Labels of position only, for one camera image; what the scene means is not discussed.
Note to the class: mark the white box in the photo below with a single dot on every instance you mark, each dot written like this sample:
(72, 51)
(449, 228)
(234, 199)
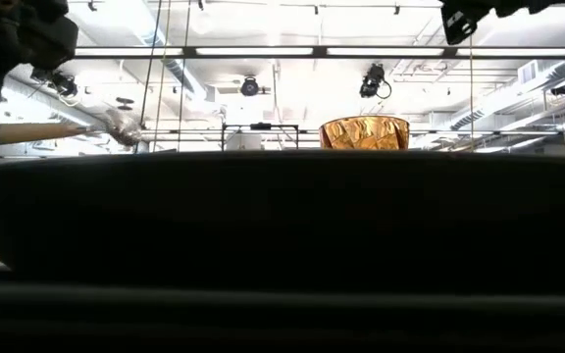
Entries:
(243, 142)

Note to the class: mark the amber faceted cup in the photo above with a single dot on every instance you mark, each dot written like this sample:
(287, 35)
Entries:
(363, 135)

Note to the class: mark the black round plate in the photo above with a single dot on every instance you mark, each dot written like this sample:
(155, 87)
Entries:
(282, 220)

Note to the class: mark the black ceiling spotlight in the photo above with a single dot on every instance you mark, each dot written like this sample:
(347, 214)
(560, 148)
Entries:
(563, 88)
(64, 85)
(249, 87)
(372, 81)

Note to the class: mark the black overhead light bar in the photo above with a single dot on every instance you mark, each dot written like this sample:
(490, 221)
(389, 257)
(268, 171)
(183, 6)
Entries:
(319, 52)

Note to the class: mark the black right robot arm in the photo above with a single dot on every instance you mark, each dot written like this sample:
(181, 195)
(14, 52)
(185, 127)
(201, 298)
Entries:
(532, 5)

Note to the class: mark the silver ventilation duct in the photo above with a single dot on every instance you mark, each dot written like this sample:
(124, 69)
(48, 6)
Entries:
(184, 73)

